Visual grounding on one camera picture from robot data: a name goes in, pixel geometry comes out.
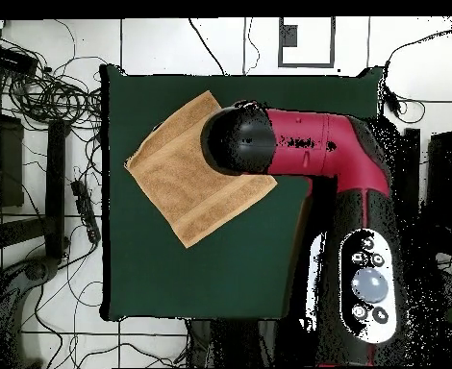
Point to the grey tripod base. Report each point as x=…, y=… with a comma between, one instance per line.
x=37, y=269

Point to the black metal stand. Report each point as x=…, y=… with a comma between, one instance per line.
x=55, y=184
x=445, y=173

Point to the black power strip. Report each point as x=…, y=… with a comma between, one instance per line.
x=85, y=211

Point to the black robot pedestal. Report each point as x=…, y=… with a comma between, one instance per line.
x=226, y=342

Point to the dark green table cloth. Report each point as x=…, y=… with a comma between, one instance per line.
x=230, y=269

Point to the black box device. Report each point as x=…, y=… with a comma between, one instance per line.
x=10, y=59

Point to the orange terry towel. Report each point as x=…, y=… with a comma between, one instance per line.
x=180, y=180

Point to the grey square floor marker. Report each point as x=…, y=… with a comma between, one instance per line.
x=331, y=42

